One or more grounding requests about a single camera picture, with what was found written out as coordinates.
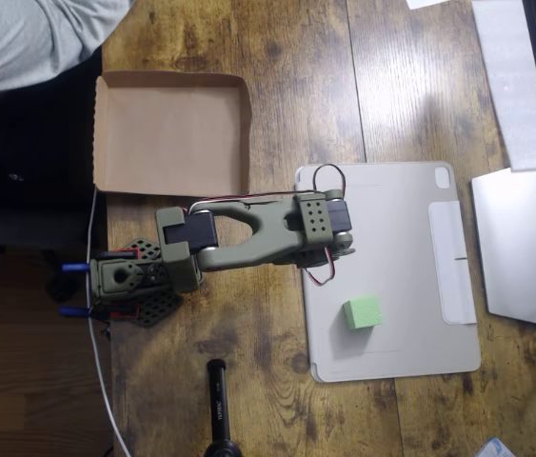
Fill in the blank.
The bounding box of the green foam cube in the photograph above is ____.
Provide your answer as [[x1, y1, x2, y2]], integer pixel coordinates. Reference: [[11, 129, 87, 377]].
[[342, 295, 387, 330]]

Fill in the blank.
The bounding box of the brown cardboard tray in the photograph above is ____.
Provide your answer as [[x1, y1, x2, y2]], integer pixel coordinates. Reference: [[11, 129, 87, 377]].
[[91, 70, 253, 197]]

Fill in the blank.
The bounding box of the tablet in beige case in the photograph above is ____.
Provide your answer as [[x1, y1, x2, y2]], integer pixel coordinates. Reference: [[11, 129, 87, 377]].
[[293, 160, 482, 384]]

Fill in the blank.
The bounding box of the silver monitor stand base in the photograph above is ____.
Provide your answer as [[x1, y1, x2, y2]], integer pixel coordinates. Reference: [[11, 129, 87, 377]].
[[470, 167, 536, 332]]

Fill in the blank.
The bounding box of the white foam sheet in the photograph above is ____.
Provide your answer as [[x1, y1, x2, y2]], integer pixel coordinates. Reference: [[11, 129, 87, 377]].
[[470, 0, 536, 173]]

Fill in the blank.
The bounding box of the white blue packet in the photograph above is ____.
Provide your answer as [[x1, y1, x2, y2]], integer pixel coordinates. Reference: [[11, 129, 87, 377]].
[[475, 437, 519, 457]]

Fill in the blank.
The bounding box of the white paper sheet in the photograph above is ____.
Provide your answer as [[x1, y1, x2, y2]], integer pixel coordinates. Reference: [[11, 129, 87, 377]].
[[405, 0, 454, 10]]

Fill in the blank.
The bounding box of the person's grey shirt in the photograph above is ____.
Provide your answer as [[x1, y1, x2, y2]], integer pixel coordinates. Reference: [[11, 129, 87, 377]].
[[0, 0, 135, 109]]

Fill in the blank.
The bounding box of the red white servo wire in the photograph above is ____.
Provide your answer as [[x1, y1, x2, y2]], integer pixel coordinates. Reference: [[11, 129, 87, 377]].
[[305, 246, 339, 288]]

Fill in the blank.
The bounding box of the red black servo wire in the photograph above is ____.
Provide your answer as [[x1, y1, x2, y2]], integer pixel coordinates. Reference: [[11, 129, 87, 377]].
[[189, 164, 348, 213]]

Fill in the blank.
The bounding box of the perforated robot base plate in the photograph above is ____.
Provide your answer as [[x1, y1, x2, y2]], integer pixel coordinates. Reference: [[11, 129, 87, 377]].
[[105, 235, 184, 329]]

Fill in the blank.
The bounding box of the white cable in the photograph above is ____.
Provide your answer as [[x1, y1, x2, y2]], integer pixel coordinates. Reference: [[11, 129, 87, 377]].
[[85, 188, 131, 457]]

